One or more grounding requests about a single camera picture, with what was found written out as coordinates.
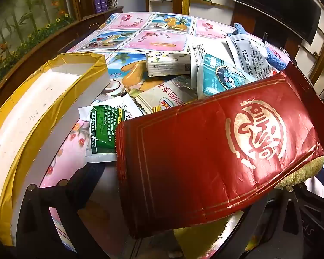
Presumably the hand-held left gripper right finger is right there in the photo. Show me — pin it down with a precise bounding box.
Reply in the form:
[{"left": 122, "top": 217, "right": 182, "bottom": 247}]
[{"left": 243, "top": 185, "right": 304, "bottom": 259}]

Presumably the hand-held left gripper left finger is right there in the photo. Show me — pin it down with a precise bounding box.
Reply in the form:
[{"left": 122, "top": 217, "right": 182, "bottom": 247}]
[{"left": 15, "top": 162, "right": 119, "bottom": 259}]

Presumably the green and white packet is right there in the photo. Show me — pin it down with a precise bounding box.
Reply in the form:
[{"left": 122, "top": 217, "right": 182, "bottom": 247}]
[{"left": 78, "top": 92, "right": 146, "bottom": 164}]

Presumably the white foam box yellow tape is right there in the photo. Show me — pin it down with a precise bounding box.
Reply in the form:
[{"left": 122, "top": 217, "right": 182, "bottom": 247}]
[{"left": 0, "top": 52, "right": 111, "bottom": 246}]

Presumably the red foil packet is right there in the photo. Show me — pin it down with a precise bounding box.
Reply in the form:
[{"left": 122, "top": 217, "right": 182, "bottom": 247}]
[{"left": 116, "top": 62, "right": 324, "bottom": 239}]

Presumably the white pouch orange print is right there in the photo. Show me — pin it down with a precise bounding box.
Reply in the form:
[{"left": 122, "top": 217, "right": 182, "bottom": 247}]
[{"left": 136, "top": 75, "right": 199, "bottom": 115}]

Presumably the lemon print tissue pack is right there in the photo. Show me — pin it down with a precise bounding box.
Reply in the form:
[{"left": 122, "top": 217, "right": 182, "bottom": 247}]
[{"left": 145, "top": 51, "right": 192, "bottom": 77}]

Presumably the light blue tissue pack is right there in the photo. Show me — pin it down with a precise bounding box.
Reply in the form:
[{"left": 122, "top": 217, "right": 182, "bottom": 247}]
[{"left": 197, "top": 53, "right": 257, "bottom": 99}]

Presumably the silver white packet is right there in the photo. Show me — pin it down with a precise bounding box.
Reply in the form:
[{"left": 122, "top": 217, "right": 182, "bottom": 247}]
[{"left": 226, "top": 34, "right": 273, "bottom": 79}]

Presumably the white printed paper packet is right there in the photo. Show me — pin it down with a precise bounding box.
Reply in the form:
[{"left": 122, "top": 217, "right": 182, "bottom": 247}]
[{"left": 190, "top": 36, "right": 234, "bottom": 83}]

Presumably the wooden cabinet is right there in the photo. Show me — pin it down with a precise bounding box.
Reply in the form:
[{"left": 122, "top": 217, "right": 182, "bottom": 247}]
[{"left": 0, "top": 5, "right": 125, "bottom": 119}]

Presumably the printed tablecloth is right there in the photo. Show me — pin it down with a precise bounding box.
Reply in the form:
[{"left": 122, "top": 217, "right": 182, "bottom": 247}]
[{"left": 38, "top": 12, "right": 324, "bottom": 259}]

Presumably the black television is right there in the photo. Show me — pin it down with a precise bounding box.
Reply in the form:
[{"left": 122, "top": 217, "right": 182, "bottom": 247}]
[{"left": 231, "top": 0, "right": 322, "bottom": 46}]

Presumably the flower wall mural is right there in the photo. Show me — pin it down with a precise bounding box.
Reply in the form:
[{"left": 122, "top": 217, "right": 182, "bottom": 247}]
[{"left": 0, "top": 0, "right": 79, "bottom": 87}]

